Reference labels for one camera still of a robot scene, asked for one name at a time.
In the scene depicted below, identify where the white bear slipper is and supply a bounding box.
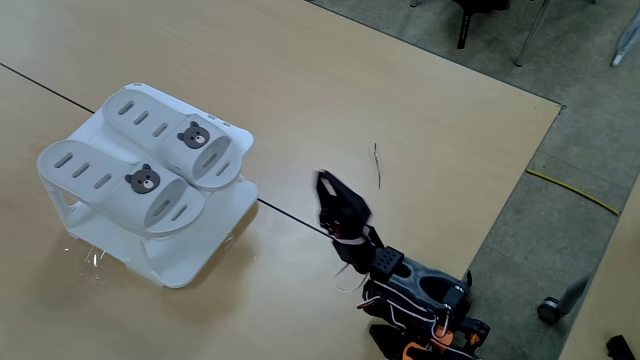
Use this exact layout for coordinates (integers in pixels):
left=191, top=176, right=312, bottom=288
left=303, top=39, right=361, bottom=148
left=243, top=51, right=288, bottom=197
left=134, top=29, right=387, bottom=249
left=37, top=139, right=206, bottom=239
left=101, top=88, right=244, bottom=193

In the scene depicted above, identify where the white open shelf box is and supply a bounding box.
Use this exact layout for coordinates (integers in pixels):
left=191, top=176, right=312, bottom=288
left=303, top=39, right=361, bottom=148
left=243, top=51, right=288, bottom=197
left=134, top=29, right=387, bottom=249
left=38, top=82, right=260, bottom=290

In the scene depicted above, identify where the grey caster wheel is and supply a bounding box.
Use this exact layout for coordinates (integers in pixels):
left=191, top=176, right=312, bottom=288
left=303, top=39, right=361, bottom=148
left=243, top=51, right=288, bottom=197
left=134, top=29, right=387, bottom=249
left=537, top=272, right=594, bottom=326

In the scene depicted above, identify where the metal chair leg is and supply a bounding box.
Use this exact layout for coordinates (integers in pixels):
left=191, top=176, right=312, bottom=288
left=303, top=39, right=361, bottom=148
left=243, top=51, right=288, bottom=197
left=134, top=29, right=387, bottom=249
left=514, top=0, right=552, bottom=68

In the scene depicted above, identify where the black floor item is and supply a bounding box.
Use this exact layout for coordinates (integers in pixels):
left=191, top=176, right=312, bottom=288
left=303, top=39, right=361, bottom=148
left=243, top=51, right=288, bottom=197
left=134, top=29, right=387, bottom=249
left=605, top=334, right=637, bottom=360

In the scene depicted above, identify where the grey chair leg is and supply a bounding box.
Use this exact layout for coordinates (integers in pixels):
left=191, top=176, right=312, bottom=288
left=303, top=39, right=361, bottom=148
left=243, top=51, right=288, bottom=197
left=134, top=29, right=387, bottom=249
left=609, top=7, right=640, bottom=68

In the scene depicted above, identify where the yellow floor cable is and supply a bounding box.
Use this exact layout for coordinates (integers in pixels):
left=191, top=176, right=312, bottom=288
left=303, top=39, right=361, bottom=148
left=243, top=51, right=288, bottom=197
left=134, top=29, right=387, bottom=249
left=525, top=168, right=621, bottom=217

